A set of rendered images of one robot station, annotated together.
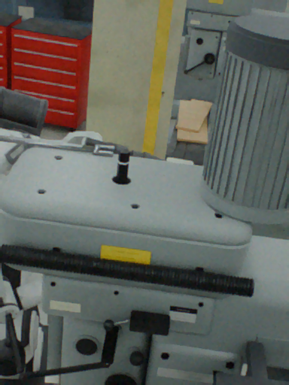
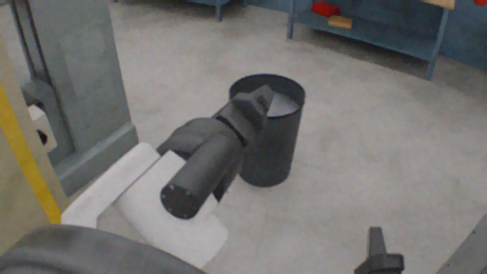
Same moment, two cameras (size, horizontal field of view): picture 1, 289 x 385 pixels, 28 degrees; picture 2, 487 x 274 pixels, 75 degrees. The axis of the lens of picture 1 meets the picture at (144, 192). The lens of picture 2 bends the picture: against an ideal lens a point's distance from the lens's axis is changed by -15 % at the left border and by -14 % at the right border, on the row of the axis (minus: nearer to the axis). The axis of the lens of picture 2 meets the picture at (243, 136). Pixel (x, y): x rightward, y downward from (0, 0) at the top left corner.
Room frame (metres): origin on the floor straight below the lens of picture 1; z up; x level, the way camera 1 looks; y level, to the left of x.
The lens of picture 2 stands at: (1.58, 0.35, 1.85)
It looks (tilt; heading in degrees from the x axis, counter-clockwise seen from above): 40 degrees down; 300
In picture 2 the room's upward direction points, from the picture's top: straight up
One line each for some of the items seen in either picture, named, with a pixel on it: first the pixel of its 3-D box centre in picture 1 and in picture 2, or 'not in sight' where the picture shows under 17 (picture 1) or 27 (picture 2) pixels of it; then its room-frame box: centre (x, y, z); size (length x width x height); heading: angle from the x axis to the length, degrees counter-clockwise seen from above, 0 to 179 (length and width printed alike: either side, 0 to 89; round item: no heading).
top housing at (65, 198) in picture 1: (125, 216); not in sight; (0.97, 0.03, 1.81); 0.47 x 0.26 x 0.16; 89
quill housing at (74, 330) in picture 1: (107, 344); not in sight; (0.97, 0.04, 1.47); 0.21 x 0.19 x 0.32; 179
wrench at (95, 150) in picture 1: (56, 144); not in sight; (1.08, 0.20, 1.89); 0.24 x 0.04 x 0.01; 91
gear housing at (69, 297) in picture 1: (132, 271); not in sight; (0.97, 0.00, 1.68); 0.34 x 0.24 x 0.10; 89
